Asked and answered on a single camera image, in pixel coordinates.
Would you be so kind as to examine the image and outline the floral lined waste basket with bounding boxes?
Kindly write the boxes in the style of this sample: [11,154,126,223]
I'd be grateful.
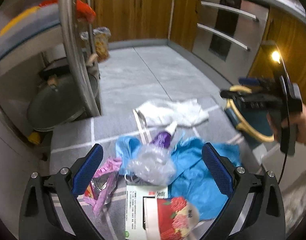
[90,27,111,62]

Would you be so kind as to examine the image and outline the grey striped floor mat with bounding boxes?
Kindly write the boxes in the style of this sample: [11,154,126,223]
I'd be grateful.
[50,97,260,239]

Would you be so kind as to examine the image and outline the stainless steel shelf rack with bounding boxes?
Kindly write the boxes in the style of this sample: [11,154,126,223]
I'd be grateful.
[0,0,101,138]

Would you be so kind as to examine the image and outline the wooden kitchen cabinets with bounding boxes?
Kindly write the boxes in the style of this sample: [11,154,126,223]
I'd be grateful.
[90,0,306,104]

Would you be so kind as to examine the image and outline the glass pot lid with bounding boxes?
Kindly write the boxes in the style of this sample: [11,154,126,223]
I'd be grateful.
[27,75,85,132]

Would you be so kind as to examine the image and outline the wooden pan handle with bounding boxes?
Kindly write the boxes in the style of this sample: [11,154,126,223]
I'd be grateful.
[86,53,98,67]

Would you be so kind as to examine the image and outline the white paper towel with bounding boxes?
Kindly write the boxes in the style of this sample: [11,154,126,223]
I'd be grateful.
[135,99,209,127]

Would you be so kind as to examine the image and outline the pink snack wrapper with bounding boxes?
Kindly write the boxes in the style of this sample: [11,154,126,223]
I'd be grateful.
[83,157,122,218]

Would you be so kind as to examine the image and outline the yellow item on shelf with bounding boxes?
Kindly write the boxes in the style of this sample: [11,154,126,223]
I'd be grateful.
[0,6,40,37]

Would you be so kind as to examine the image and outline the blue tray on shelf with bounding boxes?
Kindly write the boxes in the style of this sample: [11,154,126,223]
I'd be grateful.
[0,4,61,61]

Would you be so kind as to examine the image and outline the blue yellow-rimmed trash bin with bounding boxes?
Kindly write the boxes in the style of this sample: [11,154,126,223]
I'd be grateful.
[224,84,281,143]

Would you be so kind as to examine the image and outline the purple spray bottle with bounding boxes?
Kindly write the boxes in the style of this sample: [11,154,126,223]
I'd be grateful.
[150,121,177,149]

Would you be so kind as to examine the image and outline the red plastic bag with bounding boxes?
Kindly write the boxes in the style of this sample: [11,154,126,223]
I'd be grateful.
[23,0,96,23]

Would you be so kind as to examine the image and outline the clear crumpled plastic bag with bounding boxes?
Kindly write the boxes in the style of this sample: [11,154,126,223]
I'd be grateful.
[126,144,176,186]

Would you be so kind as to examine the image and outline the person's right hand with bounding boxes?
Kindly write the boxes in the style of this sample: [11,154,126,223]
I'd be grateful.
[267,104,306,146]

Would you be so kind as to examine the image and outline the red floral paper box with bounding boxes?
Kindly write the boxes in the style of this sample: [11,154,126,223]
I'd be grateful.
[125,185,200,239]

